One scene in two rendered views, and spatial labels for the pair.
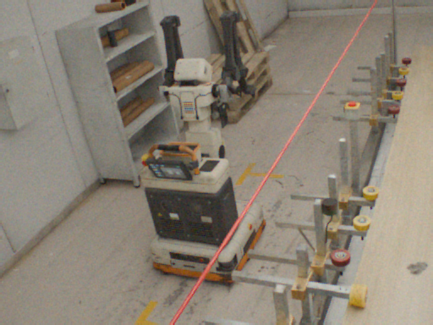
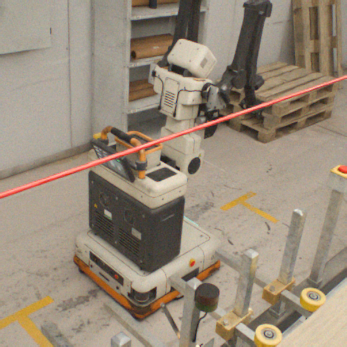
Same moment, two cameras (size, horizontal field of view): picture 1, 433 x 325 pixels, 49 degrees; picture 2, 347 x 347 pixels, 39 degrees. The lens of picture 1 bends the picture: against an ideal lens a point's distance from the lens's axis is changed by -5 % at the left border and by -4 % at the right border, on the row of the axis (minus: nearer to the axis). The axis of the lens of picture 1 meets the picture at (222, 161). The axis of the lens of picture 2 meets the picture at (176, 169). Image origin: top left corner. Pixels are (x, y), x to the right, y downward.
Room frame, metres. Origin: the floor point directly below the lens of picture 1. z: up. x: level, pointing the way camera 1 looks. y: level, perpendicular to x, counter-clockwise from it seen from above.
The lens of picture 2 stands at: (0.62, -0.53, 2.02)
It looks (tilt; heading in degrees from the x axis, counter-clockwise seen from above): 29 degrees down; 15
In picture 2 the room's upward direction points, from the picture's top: 5 degrees clockwise
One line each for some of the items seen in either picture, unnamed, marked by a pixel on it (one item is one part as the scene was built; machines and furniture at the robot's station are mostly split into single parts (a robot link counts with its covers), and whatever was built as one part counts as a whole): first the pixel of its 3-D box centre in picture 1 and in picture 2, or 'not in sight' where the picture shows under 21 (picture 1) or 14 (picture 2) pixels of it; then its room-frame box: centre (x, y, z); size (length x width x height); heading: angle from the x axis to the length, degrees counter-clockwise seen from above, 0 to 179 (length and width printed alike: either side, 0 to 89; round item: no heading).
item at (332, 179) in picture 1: (335, 217); (240, 310); (1.84, -0.46, 0.87); 0.04 x 0.04 x 0.48; 61
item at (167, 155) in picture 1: (181, 156); (137, 150); (2.78, 0.24, 0.87); 0.23 x 0.15 x 0.11; 62
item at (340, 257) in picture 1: (341, 264); not in sight; (1.54, -0.41, 0.85); 0.08 x 0.08 x 0.11
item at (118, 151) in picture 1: (124, 93); (150, 64); (4.54, 0.80, 0.78); 0.90 x 0.45 x 1.55; 151
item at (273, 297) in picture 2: (345, 198); (279, 288); (2.04, -0.57, 0.84); 0.14 x 0.06 x 0.05; 151
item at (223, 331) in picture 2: (334, 226); (234, 320); (1.82, -0.45, 0.84); 0.14 x 0.06 x 0.05; 151
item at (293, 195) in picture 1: (331, 199); (261, 281); (2.05, -0.51, 0.83); 0.43 x 0.03 x 0.04; 61
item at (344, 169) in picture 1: (345, 180); (287, 266); (2.06, -0.58, 0.92); 0.04 x 0.04 x 0.48; 61
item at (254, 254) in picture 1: (295, 260); (151, 343); (1.64, -0.23, 0.84); 0.43 x 0.03 x 0.04; 61
